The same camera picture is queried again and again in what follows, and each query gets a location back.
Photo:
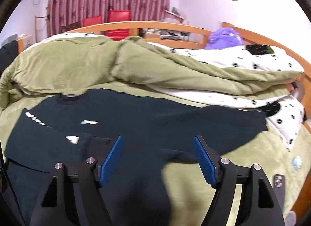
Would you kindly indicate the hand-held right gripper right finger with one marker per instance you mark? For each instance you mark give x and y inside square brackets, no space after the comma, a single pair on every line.
[204,160]

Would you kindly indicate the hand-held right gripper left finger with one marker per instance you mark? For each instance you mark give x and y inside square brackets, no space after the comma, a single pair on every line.
[110,158]

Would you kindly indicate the black t-shirt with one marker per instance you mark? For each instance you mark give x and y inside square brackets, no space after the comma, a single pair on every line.
[145,124]

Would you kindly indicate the green bed sheet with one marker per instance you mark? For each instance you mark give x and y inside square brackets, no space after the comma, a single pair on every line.
[255,167]

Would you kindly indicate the dark smartphone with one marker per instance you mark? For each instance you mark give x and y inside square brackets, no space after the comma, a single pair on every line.
[279,184]

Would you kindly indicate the light blue small toy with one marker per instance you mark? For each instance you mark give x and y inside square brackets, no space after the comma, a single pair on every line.
[297,162]

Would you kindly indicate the green quilt with dotted lining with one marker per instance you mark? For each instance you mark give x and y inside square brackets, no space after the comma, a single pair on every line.
[85,63]

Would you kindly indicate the grey slipper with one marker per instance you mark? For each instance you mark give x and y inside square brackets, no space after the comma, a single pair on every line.
[291,219]

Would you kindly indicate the purple plush toy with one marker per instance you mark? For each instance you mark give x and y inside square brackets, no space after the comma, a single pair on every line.
[223,37]

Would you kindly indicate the pile of desk clutter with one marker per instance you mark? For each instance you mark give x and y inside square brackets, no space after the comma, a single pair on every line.
[170,34]

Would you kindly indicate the dark wooden chair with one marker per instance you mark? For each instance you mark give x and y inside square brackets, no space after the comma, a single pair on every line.
[70,26]

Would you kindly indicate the red chair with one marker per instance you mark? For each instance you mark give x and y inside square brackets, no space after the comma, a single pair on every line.
[119,17]
[92,20]

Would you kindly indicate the black jacket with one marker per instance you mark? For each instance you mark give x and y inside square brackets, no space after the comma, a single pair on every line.
[7,53]

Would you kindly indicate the wooden rack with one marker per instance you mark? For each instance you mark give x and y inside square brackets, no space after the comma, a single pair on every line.
[36,26]

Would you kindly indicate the grey box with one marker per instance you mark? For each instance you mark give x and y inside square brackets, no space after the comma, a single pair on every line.
[11,39]

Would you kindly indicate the wooden bed frame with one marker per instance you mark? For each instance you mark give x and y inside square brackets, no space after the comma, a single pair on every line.
[170,25]

